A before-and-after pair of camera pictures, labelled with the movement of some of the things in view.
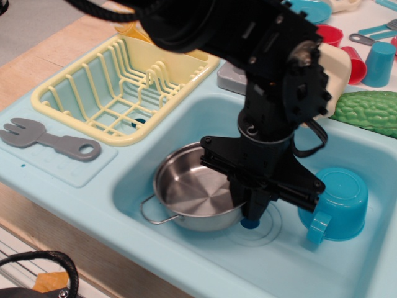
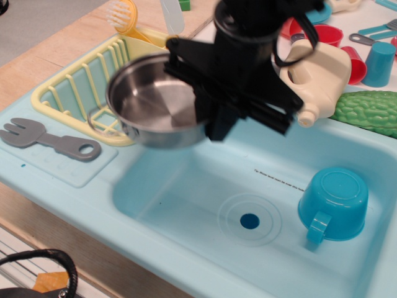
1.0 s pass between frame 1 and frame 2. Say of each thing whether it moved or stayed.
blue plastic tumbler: stayed
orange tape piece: stayed
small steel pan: moved
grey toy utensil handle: stayed
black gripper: moved
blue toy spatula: stayed
